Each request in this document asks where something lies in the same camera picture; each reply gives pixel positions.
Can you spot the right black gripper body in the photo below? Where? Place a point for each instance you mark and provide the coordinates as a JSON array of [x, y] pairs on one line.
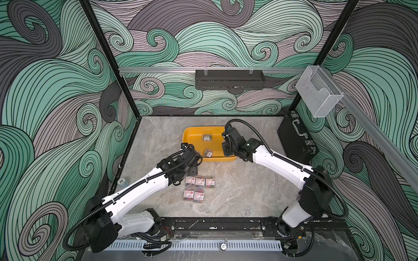
[[227, 150]]

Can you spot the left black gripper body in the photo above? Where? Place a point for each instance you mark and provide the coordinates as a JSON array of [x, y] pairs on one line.
[[192, 172]]

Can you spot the paper clip box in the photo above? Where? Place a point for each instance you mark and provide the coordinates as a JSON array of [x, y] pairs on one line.
[[200, 182], [190, 181], [207, 138], [210, 183]]

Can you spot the yellow plastic storage tray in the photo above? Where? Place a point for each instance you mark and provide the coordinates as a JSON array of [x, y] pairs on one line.
[[193, 135]]

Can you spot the paper clip box removed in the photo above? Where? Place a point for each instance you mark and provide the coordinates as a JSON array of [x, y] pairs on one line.
[[199, 196], [188, 195]]

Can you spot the paper clip box top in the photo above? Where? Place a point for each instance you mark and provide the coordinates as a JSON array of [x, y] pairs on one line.
[[210, 183]]

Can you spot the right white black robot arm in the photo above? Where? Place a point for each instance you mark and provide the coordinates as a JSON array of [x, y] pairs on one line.
[[318, 197]]

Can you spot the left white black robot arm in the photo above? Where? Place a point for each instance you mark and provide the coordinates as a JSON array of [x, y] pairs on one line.
[[102, 221]]

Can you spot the paper clip box barcode side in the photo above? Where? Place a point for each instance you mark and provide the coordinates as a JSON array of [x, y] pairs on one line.
[[208, 153]]

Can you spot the small clear plastic bottle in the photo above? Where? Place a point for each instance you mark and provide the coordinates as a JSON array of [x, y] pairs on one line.
[[122, 182]]

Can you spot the black briefcase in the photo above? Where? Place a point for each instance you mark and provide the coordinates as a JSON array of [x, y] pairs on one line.
[[297, 142]]

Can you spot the black wall-mounted tray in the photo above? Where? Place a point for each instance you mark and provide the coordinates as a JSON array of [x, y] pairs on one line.
[[233, 81]]

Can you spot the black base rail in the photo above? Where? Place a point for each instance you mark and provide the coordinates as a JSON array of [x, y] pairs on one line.
[[272, 227]]

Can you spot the clear acrylic wall holder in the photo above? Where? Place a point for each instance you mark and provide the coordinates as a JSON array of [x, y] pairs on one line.
[[319, 91]]

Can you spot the white slotted cable duct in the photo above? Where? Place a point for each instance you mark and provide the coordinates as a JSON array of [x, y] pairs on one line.
[[203, 245]]

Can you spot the aluminium rail right wall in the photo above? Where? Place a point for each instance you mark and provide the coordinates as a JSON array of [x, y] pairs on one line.
[[385, 118]]

